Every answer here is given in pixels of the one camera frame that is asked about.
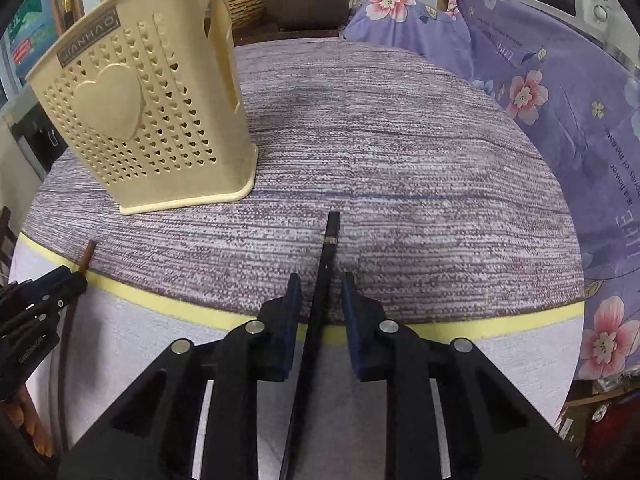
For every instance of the water dispenser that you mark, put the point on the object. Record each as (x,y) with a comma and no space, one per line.
(38,140)

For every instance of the purple striped tablecloth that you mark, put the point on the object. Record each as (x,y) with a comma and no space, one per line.
(450,219)

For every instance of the dark black chopstick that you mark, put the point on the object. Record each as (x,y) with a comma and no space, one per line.
(320,301)

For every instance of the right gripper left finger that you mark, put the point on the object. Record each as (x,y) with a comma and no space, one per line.
(150,430)

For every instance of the purple floral cloth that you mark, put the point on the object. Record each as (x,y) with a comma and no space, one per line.
(580,109)

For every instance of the blue water jug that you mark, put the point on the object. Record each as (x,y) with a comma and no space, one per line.
(31,33)

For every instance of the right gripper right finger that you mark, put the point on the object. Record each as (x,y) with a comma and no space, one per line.
(451,413)

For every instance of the person's hand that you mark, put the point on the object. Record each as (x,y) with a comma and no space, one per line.
(22,413)

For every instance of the cream plastic utensil holder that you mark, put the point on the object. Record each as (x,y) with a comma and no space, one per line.
(146,94)

